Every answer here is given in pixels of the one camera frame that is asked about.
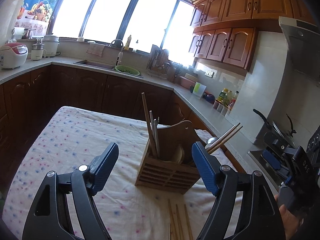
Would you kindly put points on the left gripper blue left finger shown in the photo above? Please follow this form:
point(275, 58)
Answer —
point(49, 218)

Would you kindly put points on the yellow detergent bottle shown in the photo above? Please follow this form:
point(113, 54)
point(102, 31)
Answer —
point(127, 44)

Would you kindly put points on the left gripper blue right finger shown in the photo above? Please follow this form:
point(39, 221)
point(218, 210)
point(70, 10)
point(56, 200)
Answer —
point(259, 216)

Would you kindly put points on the pink hanging cloth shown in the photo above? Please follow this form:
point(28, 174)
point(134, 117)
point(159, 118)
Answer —
point(95, 49)

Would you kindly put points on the oil bottles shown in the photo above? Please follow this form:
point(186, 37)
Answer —
point(227, 98)

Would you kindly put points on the range hood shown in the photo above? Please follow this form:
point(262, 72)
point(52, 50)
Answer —
point(303, 43)

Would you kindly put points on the spice jars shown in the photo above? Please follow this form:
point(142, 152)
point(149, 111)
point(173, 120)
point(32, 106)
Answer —
point(221, 108)

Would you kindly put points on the steel spoon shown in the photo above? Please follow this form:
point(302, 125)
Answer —
point(211, 140)

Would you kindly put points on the paper towel roll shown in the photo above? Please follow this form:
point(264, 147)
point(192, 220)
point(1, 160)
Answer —
point(17, 33)

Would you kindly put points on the dish rack with boards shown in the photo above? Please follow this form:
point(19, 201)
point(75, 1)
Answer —
point(159, 64)

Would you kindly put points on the wooden utensil holder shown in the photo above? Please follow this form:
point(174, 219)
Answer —
point(172, 169)

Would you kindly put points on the kitchen sink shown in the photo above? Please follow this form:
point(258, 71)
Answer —
point(101, 65)

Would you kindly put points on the person's right hand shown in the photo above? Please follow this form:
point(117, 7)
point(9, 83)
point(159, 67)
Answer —
point(290, 222)

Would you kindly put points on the wall power outlet strip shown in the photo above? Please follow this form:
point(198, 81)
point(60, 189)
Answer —
point(211, 74)

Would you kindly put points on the pink container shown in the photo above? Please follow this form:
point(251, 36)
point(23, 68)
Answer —
point(188, 80)

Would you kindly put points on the clear jug green lid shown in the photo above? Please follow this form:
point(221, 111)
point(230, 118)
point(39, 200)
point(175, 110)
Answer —
point(199, 89)

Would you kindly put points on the tropical fruit poster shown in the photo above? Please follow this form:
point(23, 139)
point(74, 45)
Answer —
point(35, 15)

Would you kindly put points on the black wok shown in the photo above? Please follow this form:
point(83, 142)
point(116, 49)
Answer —
point(285, 134)

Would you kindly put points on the white red rice cooker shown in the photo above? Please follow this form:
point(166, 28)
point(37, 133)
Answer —
point(13, 55)

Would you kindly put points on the wooden cabinets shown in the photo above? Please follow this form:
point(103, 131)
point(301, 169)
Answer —
point(29, 100)
point(226, 31)

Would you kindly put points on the green colander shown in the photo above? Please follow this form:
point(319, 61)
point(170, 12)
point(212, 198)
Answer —
point(127, 70)

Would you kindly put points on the upper wooden cabinets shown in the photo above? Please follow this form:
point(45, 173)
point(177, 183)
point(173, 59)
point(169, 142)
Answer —
point(226, 31)

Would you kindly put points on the white dotted tablecloth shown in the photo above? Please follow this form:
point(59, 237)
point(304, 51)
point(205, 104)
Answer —
point(73, 137)

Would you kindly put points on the small white cooker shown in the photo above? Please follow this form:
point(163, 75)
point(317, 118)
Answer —
point(38, 51)

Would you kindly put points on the lower wooden cabinets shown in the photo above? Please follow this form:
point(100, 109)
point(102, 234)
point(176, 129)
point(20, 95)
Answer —
point(29, 100)

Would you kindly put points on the tall white cooker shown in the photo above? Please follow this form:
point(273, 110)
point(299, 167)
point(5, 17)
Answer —
point(51, 43)

